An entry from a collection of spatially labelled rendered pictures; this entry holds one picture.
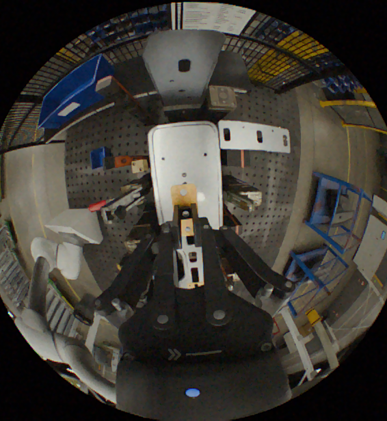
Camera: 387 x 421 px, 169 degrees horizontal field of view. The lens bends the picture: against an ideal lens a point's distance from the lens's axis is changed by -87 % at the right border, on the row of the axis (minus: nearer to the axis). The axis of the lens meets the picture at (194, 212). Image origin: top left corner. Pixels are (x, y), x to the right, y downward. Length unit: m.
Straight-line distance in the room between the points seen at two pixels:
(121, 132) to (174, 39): 0.70
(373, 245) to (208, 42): 8.00
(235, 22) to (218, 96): 0.33
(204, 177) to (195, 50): 0.38
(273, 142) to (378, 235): 7.60
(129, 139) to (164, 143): 0.39
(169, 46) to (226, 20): 0.32
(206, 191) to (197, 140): 0.17
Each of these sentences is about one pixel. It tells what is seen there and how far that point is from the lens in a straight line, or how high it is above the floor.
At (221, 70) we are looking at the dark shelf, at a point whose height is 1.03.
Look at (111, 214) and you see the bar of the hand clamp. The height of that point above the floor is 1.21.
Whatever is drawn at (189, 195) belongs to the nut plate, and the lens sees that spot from 0.22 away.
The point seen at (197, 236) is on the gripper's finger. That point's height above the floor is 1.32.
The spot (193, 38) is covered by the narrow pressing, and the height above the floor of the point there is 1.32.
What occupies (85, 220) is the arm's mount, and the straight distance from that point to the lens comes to 0.89.
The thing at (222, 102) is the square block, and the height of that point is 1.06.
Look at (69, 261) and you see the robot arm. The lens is 0.92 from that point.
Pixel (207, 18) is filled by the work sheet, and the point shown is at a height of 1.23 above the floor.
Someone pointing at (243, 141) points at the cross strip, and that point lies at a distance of 0.50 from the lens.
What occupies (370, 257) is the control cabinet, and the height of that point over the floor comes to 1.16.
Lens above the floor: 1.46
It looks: 68 degrees down
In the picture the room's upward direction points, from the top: 169 degrees clockwise
